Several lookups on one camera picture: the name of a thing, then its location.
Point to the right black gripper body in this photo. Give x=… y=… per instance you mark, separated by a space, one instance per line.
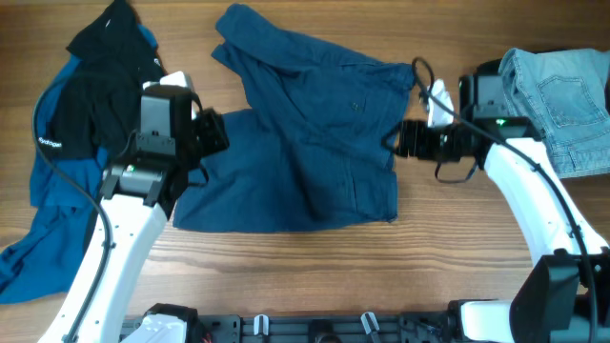
x=441 y=143

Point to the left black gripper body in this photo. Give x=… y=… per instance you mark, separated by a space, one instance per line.
x=206 y=138

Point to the navy blue shorts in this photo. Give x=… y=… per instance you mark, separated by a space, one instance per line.
x=307 y=154

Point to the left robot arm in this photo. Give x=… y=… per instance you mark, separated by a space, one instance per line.
x=136 y=198

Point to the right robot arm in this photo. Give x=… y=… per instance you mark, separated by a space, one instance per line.
x=565 y=297

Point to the black folded garment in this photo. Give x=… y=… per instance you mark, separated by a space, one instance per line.
x=488 y=66

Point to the light blue denim jeans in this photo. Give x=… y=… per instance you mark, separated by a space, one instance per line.
x=564 y=93

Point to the blue t-shirt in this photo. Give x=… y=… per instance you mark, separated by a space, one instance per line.
x=46 y=260

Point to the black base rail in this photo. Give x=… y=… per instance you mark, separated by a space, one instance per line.
x=409 y=327

